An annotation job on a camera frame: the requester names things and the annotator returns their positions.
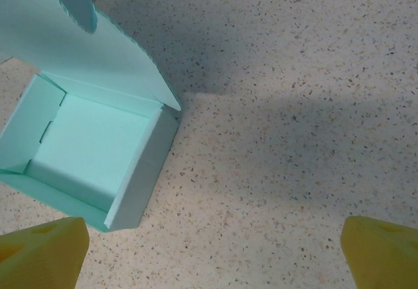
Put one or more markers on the teal paper box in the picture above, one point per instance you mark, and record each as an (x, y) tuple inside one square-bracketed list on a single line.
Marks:
[(91, 138)]

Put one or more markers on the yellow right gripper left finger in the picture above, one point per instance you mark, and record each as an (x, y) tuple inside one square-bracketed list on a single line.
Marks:
[(42, 259)]

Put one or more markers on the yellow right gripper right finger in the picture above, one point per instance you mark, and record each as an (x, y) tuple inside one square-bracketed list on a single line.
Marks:
[(385, 259)]

